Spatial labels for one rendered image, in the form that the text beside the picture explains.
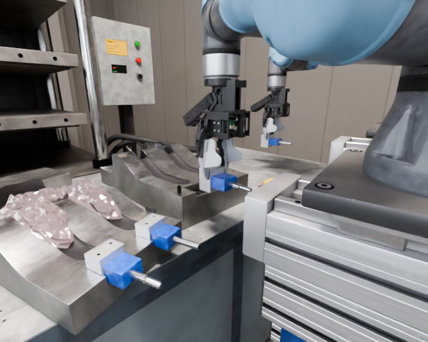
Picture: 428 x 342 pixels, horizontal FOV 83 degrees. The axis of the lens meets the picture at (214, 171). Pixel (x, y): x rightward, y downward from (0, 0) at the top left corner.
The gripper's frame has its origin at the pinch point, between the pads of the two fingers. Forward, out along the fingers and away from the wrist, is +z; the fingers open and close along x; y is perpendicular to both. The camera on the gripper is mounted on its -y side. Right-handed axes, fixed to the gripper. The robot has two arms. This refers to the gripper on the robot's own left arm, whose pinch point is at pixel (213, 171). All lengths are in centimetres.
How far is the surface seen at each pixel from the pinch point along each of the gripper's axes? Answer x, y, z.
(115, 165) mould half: -5.5, -39.9, 5.4
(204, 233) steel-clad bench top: -3.2, -0.1, 15.1
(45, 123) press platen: -13, -86, -6
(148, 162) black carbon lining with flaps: 1.8, -31.6, 4.2
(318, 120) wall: 178, -45, 4
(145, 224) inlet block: -18.2, -1.0, 6.9
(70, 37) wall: 80, -320, -85
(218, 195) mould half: 6.4, -4.5, 9.5
